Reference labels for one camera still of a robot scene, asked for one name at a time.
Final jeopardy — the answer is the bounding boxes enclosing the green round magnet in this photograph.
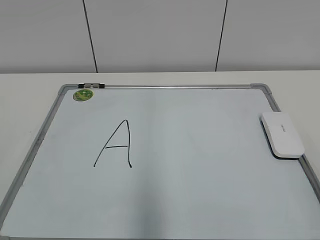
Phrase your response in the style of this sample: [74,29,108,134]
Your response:
[72,89,94,102]

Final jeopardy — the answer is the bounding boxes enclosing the grey-framed whiteboard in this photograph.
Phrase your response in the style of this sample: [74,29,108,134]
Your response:
[0,83,320,240]

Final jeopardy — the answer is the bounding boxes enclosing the white rectangular board eraser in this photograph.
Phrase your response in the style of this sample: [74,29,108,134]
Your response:
[261,112,305,159]

